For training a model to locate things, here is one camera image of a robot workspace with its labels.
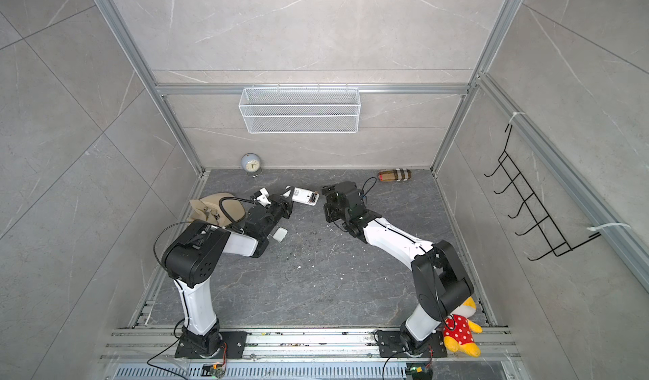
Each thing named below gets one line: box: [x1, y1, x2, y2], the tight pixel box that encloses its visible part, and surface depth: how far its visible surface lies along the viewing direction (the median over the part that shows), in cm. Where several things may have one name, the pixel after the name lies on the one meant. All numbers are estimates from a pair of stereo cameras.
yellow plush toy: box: [442, 296, 484, 358], surface depth 72 cm
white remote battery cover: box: [272, 226, 289, 243], surface depth 100 cm
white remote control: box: [283, 186, 321, 207], surface depth 90 cm
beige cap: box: [189, 191, 246, 228], surface depth 102 cm
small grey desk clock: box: [240, 152, 263, 179], surface depth 117 cm
